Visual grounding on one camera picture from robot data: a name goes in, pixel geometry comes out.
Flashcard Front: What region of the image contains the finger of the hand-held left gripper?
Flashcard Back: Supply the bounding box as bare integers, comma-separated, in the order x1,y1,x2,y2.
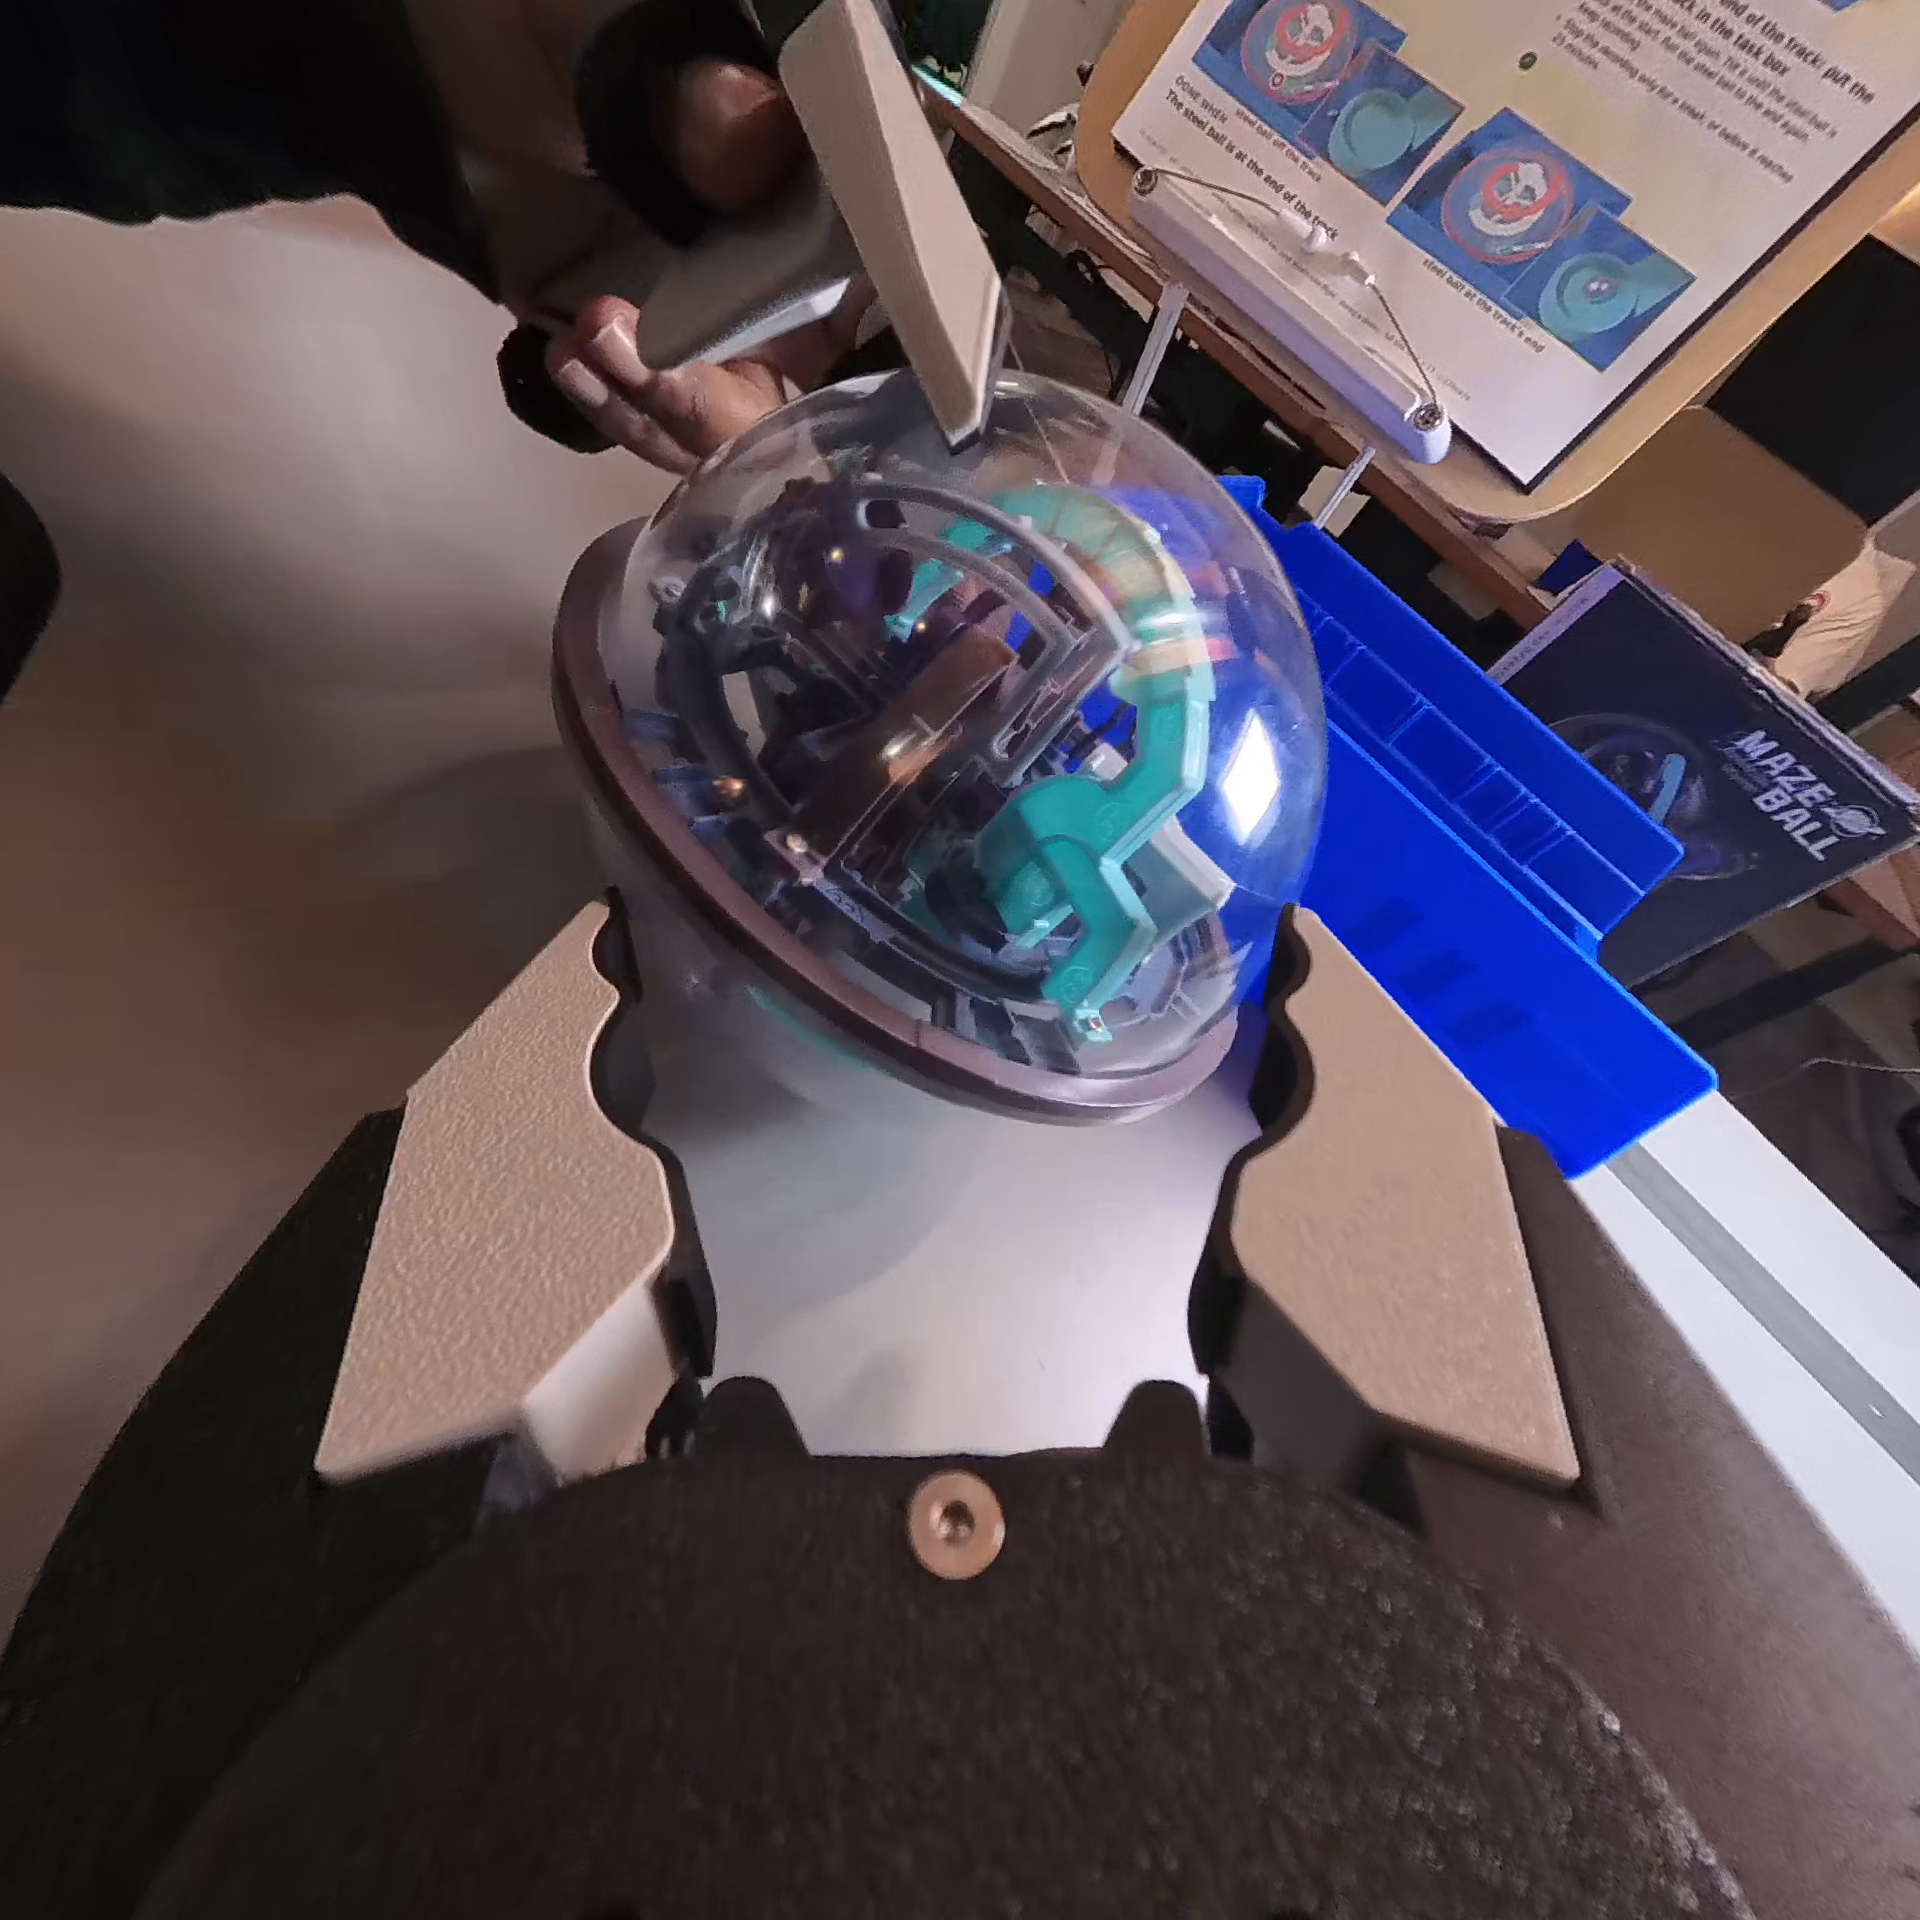
775,0,1009,447
615,206,873,377

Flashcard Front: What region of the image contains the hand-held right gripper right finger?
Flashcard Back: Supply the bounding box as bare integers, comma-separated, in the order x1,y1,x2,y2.
1217,918,1584,1488

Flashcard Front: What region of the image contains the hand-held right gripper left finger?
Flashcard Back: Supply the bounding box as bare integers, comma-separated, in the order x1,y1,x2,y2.
316,897,723,1481

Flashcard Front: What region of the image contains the clear maze ball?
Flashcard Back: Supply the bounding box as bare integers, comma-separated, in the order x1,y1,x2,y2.
551,369,1329,1127

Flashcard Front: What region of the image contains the person's left forearm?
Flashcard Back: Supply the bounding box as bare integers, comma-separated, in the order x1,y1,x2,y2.
0,0,601,302

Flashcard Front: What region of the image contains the maze ball box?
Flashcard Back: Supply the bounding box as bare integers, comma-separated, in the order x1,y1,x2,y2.
1494,565,1920,993

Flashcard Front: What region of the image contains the person's left hand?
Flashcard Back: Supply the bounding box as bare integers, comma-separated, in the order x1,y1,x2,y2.
505,295,808,466

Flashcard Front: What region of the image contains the blue plastic tray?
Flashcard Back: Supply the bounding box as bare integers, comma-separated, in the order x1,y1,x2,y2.
1217,477,1719,1178

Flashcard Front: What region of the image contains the instruction sheet board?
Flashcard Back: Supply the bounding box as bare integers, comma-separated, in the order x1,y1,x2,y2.
1075,0,1920,496

